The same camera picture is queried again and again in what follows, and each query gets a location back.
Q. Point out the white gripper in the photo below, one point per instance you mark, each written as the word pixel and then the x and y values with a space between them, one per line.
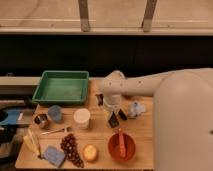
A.
pixel 111 104

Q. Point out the white paper cup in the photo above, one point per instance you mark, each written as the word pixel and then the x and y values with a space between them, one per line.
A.
pixel 82 118

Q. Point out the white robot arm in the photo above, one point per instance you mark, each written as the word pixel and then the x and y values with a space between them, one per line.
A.
pixel 182 114

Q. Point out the blue plastic cup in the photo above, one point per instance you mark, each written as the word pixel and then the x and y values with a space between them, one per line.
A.
pixel 55 113

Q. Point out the small metal cup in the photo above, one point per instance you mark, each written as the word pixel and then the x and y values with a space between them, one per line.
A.
pixel 42 121

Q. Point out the small black clip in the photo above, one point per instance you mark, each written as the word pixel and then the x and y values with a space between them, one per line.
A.
pixel 99 99

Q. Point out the crumpled blue white cloth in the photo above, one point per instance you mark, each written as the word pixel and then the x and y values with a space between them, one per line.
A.
pixel 136 109

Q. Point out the orange bowl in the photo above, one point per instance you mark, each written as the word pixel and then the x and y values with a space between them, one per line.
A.
pixel 113 147

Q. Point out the orange carrot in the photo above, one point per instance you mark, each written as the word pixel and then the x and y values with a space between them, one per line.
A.
pixel 122 147

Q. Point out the yellow apple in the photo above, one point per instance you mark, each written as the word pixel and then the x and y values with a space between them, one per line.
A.
pixel 90 153

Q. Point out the green plastic tray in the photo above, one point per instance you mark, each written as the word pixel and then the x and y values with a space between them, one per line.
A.
pixel 62 87

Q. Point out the bunch of red grapes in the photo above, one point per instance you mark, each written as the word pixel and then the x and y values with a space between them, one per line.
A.
pixel 69 147

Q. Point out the blue sponge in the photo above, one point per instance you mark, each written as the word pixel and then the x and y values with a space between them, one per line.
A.
pixel 54 156

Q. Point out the yellow banana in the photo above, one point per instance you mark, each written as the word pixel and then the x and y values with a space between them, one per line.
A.
pixel 32 142

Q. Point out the blue black device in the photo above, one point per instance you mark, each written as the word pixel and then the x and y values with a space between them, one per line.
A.
pixel 19 117

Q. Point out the black handled knife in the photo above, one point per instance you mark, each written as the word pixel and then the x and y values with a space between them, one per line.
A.
pixel 122 115

